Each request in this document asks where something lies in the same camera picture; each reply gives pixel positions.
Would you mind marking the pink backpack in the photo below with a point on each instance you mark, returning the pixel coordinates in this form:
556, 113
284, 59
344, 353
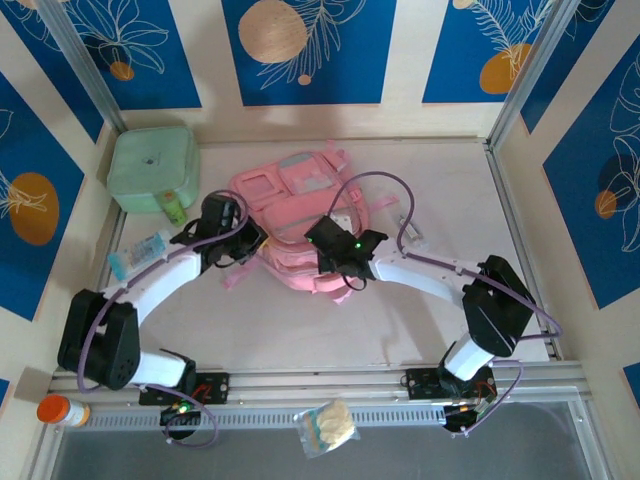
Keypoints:
260, 187

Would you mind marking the clear plastic case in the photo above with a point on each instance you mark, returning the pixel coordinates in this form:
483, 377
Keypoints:
415, 234

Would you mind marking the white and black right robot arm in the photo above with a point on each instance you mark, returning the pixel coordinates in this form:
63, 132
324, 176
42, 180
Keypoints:
425, 275

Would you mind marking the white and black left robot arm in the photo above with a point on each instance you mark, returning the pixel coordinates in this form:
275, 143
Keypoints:
160, 280

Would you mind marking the blue tissue pack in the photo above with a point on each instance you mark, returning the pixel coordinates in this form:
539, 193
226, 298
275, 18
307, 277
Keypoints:
137, 252

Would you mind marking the mint green lunch bag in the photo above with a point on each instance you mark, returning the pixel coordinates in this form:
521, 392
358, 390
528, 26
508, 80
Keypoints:
150, 165

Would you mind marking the plastic bag of snacks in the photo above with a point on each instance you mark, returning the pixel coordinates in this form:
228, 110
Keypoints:
325, 425

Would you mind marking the small green bottle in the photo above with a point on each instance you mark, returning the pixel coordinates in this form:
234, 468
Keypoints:
172, 207

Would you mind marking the orange-capped white bottle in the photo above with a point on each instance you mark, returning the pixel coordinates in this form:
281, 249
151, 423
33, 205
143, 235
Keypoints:
52, 409

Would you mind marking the aluminium side rail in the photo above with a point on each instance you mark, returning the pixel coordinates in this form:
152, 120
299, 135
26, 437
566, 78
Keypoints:
505, 200
111, 235

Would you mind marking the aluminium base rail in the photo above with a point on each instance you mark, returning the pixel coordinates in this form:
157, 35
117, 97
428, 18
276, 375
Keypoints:
300, 382

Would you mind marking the aluminium frame post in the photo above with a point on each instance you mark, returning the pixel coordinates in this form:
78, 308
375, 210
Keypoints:
530, 65
80, 60

